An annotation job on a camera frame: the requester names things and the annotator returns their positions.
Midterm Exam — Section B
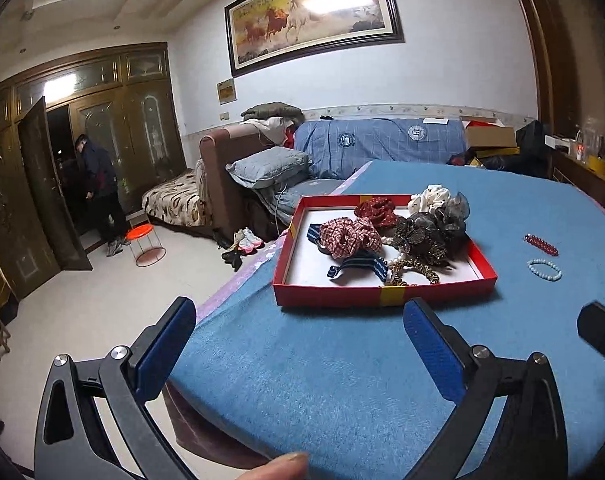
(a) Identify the red white plaid scrunchie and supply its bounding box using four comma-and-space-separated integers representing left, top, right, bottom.
319, 217, 383, 260

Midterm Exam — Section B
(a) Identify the blue bed cover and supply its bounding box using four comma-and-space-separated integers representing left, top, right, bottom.
170, 160, 605, 479

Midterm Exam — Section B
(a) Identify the large white pearl bracelet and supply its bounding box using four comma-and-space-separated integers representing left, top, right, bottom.
525, 257, 564, 283

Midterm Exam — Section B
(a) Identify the dark wooden wardrobe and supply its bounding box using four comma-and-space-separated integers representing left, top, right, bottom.
0, 42, 186, 300

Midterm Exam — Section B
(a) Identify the red round stool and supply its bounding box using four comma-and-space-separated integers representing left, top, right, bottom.
126, 223, 167, 268

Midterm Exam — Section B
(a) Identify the red shallow cardboard box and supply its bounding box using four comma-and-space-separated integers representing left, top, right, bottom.
273, 194, 497, 308

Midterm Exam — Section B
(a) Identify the framed horse painting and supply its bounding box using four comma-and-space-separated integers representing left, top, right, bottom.
224, 0, 404, 77

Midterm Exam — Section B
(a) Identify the grey black lace scrunchie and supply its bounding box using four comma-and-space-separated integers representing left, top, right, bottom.
391, 192, 470, 268

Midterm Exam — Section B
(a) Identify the small framed wall picture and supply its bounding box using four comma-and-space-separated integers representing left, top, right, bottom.
217, 78, 237, 105

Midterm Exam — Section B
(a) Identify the brown cardboard box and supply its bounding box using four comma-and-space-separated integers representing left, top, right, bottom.
461, 116, 517, 148

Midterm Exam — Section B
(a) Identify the person's right hand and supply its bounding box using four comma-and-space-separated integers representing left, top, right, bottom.
237, 452, 309, 480

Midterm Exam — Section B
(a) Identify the person in dark jacket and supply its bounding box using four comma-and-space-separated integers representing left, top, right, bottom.
75, 134, 128, 257

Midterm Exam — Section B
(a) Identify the blue striped hair band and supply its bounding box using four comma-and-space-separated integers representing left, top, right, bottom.
307, 223, 388, 283

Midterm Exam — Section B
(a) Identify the brown sofa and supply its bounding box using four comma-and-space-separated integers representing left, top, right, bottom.
140, 121, 284, 241

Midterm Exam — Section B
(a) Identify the blue checked quilt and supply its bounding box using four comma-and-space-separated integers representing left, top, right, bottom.
294, 118, 467, 180

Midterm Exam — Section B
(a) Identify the red bead bracelet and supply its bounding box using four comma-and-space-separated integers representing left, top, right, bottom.
522, 232, 561, 258

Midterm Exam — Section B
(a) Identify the dark red polka-dot scrunchie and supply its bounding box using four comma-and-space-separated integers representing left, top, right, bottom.
354, 197, 398, 232

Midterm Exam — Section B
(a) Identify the yellow container on shelf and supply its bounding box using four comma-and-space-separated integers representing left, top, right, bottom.
587, 155, 605, 178

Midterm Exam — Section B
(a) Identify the wooden sideboard shelf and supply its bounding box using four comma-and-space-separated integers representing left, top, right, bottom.
549, 150, 605, 209

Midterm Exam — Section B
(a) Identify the grey pillow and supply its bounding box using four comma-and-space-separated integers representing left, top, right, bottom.
225, 146, 311, 190

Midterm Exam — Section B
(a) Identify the white cherry print scrunchie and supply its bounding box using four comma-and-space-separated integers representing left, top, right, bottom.
407, 184, 451, 214

